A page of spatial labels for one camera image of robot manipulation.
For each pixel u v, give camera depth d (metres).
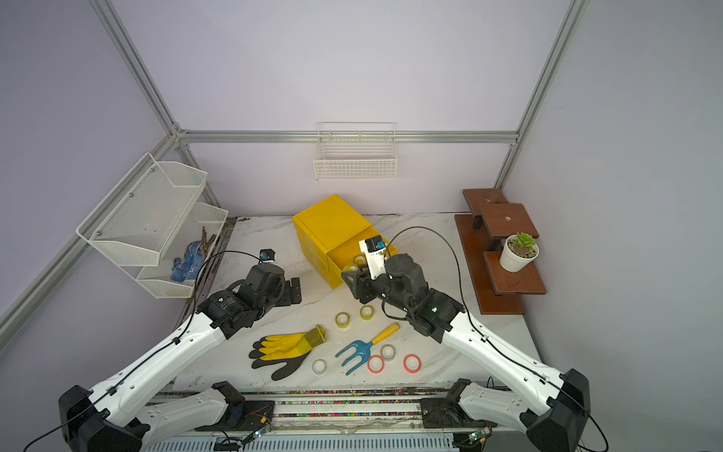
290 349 0.82
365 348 0.85
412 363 0.82
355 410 0.75
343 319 0.91
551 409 0.38
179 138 0.93
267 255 0.67
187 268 0.88
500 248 1.05
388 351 0.85
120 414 0.39
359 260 0.87
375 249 0.58
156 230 0.77
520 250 0.80
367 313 0.93
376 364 0.82
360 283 0.59
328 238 0.84
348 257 0.87
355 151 1.04
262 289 0.56
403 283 0.51
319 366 0.82
